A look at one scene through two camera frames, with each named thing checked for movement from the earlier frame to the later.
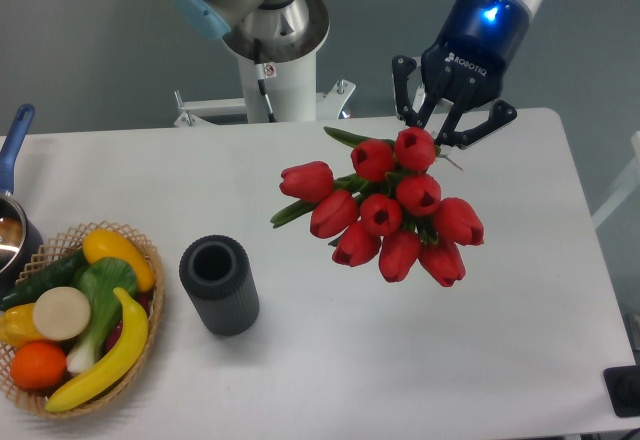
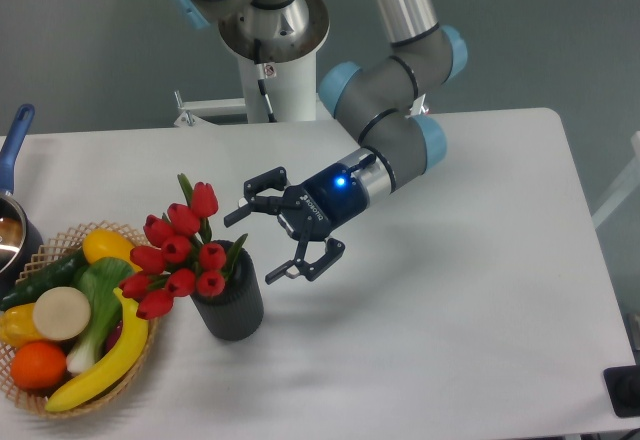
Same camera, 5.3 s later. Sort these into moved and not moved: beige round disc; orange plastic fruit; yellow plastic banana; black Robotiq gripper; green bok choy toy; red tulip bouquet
Moved: black Robotiq gripper; red tulip bouquet
Not moved: orange plastic fruit; yellow plastic banana; green bok choy toy; beige round disc
